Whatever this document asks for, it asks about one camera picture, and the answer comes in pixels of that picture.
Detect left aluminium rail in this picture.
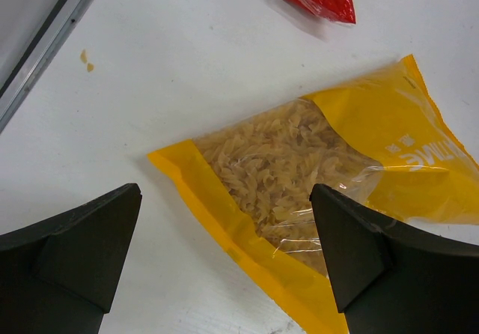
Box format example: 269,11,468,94
1,0,94,127

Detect yellow fusilli pasta bag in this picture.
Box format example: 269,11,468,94
148,55,478,333

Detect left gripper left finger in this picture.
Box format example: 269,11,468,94
1,183,142,333

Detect pasta crumbs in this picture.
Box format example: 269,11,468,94
80,49,94,73

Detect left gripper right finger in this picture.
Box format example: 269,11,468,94
310,184,478,333

